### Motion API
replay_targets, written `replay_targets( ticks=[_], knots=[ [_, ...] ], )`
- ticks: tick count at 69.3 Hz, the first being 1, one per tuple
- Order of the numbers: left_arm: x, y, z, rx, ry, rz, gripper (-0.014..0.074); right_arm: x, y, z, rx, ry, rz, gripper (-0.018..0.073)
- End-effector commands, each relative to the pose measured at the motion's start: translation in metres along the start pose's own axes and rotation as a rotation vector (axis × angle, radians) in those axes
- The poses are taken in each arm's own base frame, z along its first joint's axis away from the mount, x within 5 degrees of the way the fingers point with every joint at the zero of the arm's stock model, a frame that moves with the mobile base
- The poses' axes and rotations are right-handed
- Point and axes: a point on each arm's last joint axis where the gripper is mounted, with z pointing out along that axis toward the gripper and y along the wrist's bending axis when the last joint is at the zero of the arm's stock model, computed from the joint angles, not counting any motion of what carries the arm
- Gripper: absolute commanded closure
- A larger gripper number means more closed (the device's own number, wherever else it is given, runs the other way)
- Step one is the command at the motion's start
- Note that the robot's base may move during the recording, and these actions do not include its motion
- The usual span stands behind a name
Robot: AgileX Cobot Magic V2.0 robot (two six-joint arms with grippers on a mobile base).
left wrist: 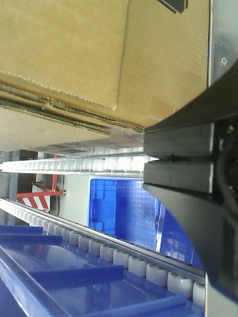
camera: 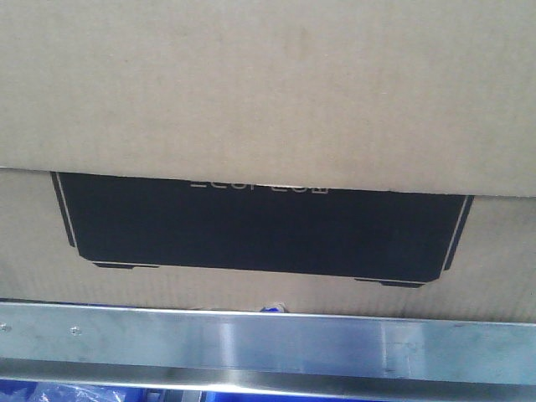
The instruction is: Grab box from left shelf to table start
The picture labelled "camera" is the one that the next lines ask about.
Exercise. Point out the brown cardboard box black print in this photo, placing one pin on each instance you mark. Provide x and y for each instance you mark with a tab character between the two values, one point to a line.
409	96

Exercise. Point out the blue plastic bin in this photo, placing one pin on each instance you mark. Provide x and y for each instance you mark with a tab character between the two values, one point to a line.
205	395

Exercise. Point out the clear plastic bag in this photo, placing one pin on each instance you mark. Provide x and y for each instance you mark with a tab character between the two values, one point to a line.
49	392

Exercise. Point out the metal shelf rail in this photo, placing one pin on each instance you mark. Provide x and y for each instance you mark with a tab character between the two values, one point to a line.
264	352

